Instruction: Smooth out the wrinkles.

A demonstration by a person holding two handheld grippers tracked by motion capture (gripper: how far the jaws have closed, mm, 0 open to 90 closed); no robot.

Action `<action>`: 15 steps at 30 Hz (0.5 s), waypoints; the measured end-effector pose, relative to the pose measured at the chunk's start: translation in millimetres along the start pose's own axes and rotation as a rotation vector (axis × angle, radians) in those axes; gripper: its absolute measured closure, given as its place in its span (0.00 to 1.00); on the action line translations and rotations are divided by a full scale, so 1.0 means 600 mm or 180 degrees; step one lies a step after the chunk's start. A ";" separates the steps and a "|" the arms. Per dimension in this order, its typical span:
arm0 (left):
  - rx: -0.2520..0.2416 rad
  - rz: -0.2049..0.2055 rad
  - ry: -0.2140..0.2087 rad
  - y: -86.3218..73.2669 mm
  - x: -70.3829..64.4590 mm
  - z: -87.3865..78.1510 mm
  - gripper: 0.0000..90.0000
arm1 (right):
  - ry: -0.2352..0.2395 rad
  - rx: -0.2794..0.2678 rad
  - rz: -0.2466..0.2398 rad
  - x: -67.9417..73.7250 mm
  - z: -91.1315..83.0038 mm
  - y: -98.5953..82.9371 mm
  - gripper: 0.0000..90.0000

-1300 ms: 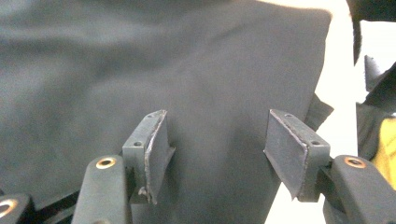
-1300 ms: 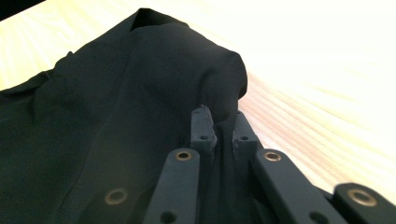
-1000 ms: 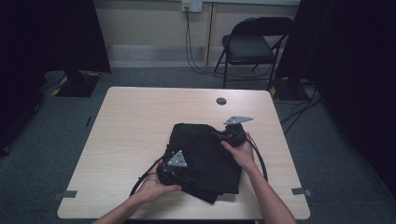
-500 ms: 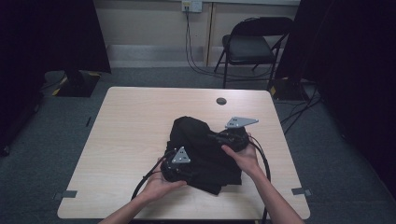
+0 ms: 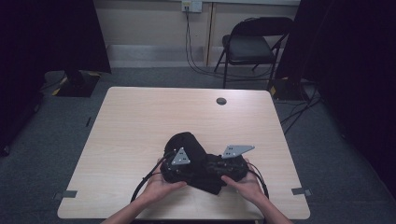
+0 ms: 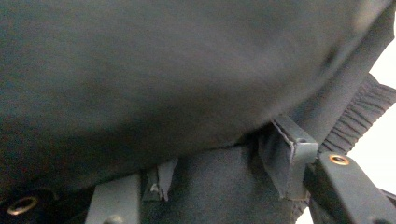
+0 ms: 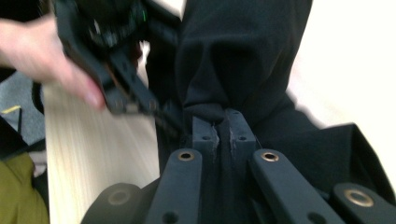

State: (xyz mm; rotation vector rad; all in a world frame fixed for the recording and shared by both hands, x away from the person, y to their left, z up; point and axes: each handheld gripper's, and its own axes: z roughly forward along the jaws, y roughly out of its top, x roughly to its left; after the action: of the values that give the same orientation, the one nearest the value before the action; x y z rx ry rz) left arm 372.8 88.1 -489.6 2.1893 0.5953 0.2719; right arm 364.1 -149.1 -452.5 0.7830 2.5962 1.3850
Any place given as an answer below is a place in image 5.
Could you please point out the grey tape strip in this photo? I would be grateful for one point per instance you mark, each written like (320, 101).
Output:
(301, 191)
(67, 194)

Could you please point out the wooden wall post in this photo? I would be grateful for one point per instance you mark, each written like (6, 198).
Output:
(210, 34)

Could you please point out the dark curtain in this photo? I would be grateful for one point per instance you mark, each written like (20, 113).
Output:
(37, 46)
(351, 62)

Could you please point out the black pants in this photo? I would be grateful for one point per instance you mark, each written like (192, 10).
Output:
(196, 155)

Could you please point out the white wall outlet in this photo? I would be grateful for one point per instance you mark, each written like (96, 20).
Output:
(192, 6)

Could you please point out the person's right hand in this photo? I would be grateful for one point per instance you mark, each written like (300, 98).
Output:
(249, 188)

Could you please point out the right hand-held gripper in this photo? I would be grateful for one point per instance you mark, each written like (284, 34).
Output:
(232, 166)

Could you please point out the black stand base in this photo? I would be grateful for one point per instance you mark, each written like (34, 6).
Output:
(77, 85)
(286, 90)

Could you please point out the black folding chair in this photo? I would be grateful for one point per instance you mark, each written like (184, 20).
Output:
(249, 46)

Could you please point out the person's left hand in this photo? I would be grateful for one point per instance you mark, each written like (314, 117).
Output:
(158, 189)

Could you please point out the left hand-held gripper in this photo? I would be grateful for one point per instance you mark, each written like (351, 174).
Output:
(172, 169)

